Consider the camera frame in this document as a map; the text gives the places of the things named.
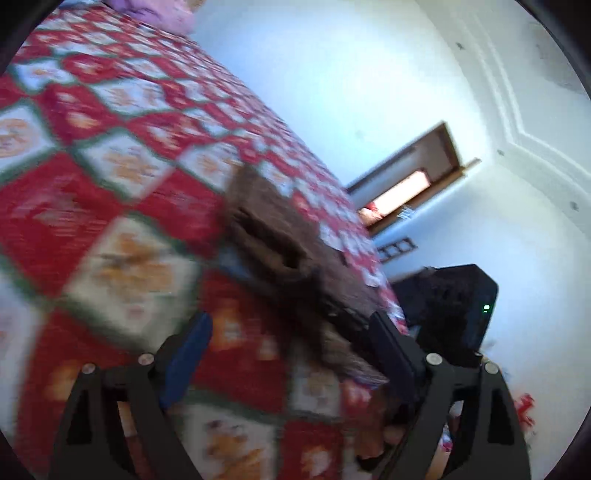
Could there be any brown striped knit sweater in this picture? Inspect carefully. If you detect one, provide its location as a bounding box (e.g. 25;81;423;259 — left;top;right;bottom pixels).
223;165;388;388

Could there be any person's right hand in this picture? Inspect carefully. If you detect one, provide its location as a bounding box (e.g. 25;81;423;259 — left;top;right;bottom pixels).
355;400;417;471

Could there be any wooden chair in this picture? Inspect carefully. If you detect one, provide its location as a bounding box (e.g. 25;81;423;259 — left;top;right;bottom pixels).
377;236;418;264

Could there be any brown wooden door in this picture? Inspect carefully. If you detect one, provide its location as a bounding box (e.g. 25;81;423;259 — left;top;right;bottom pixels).
346;122;481;237

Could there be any red patchwork bedspread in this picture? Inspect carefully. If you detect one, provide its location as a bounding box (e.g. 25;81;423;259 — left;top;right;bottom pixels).
1;3;405;479

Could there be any pink crumpled blanket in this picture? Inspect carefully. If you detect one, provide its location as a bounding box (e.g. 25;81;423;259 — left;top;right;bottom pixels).
105;0;204;36

